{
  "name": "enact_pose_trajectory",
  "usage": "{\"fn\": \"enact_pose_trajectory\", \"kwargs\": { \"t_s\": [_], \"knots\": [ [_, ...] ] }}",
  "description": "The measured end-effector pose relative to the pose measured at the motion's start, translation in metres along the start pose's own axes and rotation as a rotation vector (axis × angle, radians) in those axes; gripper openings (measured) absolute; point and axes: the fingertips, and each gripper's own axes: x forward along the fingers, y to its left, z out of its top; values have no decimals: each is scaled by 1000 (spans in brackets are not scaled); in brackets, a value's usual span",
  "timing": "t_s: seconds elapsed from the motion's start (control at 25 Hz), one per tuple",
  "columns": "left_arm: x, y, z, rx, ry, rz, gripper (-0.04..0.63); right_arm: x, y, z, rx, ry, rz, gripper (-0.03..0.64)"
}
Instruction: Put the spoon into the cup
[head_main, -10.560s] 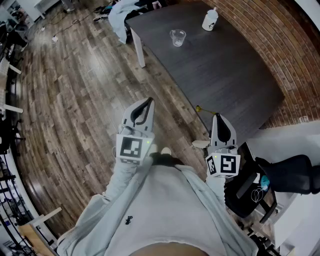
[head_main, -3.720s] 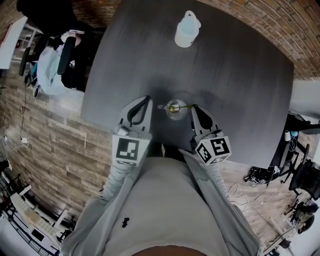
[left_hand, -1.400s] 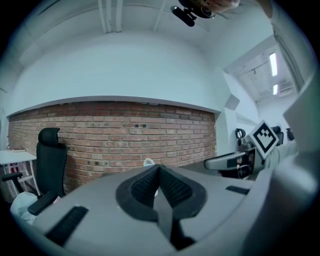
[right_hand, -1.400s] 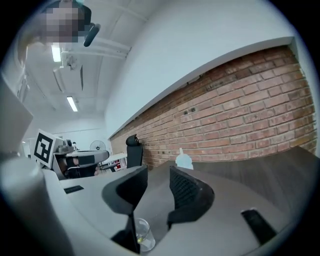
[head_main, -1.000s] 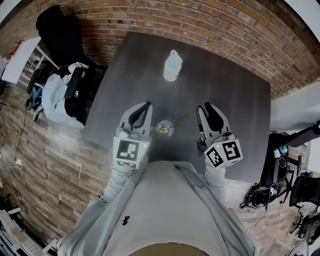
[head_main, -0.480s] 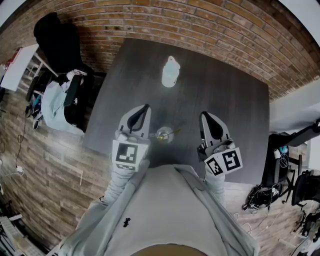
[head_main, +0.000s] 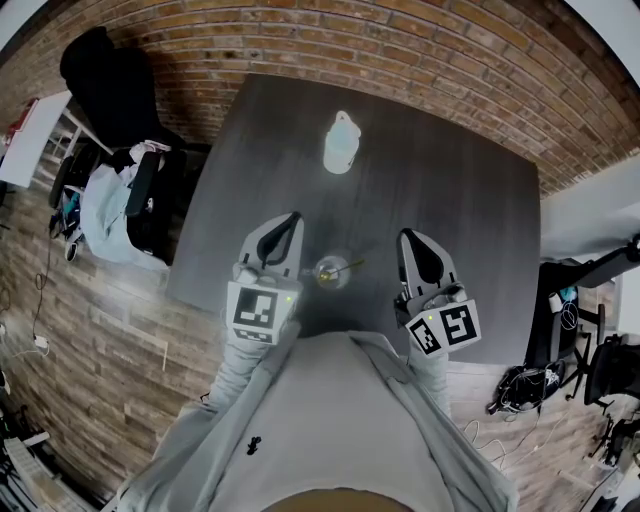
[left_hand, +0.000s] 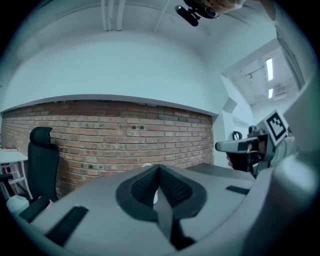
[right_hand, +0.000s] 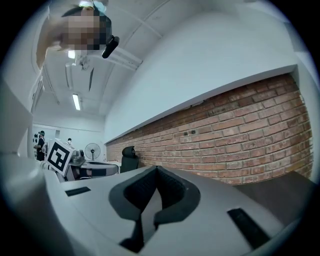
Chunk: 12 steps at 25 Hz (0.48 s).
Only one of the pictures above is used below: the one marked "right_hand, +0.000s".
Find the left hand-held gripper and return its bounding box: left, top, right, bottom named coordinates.
left=45, top=139, right=120, bottom=181

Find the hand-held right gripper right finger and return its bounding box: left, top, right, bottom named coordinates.
left=153, top=165, right=202, bottom=230

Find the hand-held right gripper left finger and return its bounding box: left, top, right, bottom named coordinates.
left=108, top=165, right=158, bottom=253

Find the standing fan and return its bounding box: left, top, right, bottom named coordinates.
left=84, top=142, right=102, bottom=162

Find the black office chair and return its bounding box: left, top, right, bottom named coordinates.
left=119, top=145, right=140, bottom=174

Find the short ceiling light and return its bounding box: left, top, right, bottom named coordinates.
left=72, top=93, right=82, bottom=112

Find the person's grey jacket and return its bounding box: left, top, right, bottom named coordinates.
left=2, top=7, right=51, bottom=116

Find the person's head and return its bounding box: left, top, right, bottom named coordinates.
left=36, top=0, right=113, bottom=70

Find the teal hair clip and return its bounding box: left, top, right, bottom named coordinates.
left=92, top=0, right=108, bottom=12

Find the black head-mounted camera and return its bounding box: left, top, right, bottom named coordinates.
left=101, top=35, right=121, bottom=60

